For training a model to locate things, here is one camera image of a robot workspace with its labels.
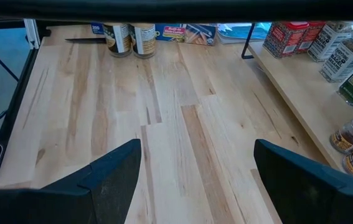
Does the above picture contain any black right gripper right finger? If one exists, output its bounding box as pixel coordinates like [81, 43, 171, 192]
[253, 138, 353, 224]

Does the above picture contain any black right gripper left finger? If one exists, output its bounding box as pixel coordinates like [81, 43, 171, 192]
[0, 138, 143, 224]

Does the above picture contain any tan lid round can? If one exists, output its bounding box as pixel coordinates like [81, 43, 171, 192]
[128, 22, 157, 59]
[103, 22, 133, 58]

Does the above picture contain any blue plastic wrap box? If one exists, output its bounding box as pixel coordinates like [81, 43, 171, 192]
[90, 21, 217, 47]

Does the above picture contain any black aluminium table frame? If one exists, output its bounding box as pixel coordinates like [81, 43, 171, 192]
[0, 18, 52, 189]

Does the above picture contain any wooden shelf black metal frame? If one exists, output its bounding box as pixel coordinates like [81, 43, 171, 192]
[0, 0, 353, 187]

